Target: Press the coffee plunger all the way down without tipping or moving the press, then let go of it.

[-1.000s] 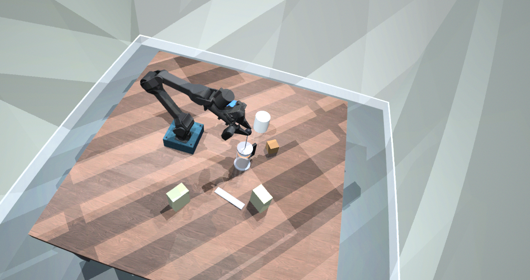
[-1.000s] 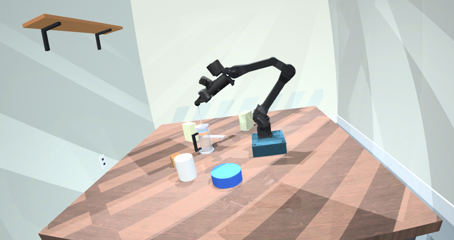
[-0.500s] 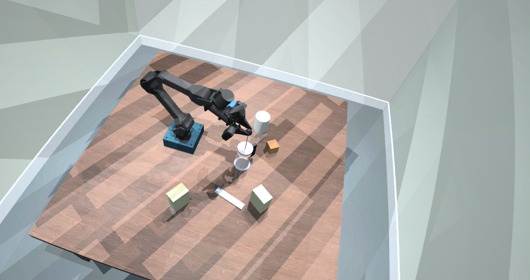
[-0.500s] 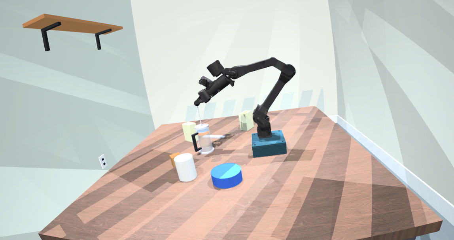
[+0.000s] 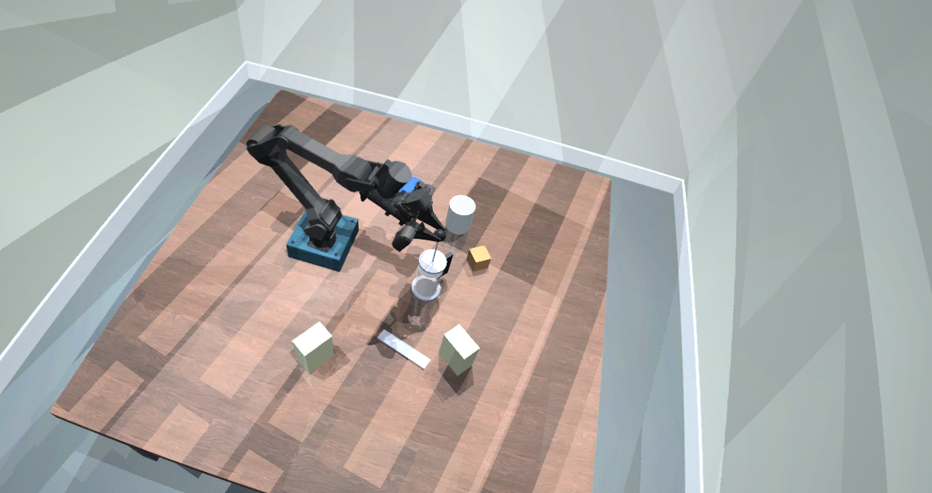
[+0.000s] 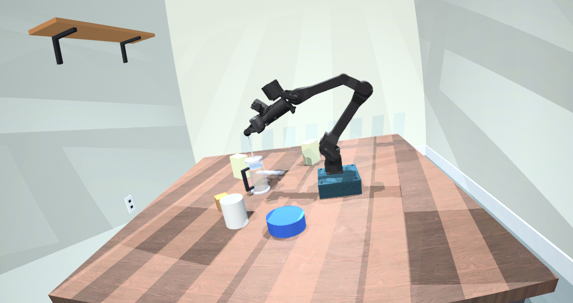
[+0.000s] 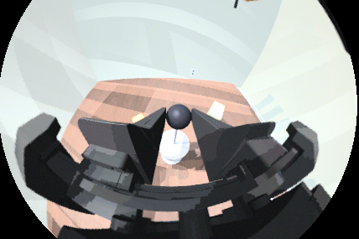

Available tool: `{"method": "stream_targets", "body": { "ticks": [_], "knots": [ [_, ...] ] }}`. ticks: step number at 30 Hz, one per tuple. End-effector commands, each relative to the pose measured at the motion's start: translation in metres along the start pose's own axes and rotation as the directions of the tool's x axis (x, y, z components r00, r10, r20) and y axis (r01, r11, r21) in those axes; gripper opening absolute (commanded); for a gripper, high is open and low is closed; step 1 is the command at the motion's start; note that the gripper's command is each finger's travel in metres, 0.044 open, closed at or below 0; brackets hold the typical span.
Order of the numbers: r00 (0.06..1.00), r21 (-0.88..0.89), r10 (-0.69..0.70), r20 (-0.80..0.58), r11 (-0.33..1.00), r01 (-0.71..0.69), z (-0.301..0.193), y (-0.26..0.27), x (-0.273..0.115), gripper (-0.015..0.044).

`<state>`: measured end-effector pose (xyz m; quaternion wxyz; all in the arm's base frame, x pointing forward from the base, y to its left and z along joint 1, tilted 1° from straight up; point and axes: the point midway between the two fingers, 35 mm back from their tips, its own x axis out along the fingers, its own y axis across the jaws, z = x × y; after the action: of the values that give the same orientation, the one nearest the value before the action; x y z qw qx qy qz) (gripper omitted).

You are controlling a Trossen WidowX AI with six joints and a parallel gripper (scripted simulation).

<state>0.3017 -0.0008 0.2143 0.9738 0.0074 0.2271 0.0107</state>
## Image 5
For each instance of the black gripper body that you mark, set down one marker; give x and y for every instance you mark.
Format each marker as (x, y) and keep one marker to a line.
(405, 235)

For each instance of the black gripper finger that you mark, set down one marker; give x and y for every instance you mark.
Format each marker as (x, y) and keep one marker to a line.
(424, 234)
(429, 217)

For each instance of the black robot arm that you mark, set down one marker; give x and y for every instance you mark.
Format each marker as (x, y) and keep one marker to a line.
(375, 181)

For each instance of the white flat bar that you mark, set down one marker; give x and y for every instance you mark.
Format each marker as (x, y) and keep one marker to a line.
(404, 349)

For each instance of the small tan cube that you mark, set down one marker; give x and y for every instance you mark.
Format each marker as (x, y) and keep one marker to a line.
(478, 258)

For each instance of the white cylinder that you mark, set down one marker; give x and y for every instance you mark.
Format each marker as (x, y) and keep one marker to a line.
(460, 213)

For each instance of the glass french press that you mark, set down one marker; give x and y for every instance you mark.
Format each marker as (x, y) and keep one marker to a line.
(432, 266)

